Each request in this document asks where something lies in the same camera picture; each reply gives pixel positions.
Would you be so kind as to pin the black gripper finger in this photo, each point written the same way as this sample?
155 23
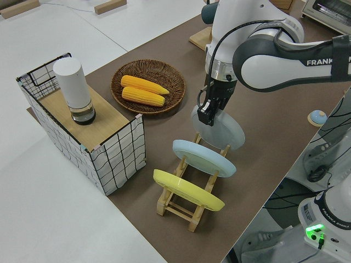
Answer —
207 113
222 103

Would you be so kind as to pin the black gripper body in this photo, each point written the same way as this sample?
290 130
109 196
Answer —
223 89

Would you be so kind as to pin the gray plate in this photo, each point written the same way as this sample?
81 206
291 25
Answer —
222 131

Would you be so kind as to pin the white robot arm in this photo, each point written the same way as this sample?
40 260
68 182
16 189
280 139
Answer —
274 65

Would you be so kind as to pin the light blue plate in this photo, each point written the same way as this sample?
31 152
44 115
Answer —
203 157

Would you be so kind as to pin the yellow plate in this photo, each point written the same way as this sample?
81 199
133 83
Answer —
186 190

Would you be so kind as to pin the wooden plate rack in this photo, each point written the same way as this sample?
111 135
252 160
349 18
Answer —
178 212

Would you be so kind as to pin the round wicker basket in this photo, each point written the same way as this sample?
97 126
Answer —
175 82

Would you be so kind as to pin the wooden mug tree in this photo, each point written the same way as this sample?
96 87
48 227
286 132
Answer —
200 39

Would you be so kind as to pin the yellow corn cob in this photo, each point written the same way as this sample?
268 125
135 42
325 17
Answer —
142 83
142 97

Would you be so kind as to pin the pink binder clip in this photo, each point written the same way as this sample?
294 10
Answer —
139 117
97 148

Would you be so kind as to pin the dark teal mug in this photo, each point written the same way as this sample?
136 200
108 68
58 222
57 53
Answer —
208 13

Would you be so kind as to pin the blue call bell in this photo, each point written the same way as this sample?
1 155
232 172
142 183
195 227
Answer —
317 117

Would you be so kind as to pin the wooden board lid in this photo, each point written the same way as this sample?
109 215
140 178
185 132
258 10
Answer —
104 120

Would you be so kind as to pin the wooden cabinet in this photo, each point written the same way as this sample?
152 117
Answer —
285 3

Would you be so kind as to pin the white toaster oven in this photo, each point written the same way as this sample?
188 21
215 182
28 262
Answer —
329 13

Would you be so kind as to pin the white cylinder bottle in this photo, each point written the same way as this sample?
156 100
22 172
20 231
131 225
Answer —
72 82

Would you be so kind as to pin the wooden block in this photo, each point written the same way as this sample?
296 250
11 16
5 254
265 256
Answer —
109 6
17 9

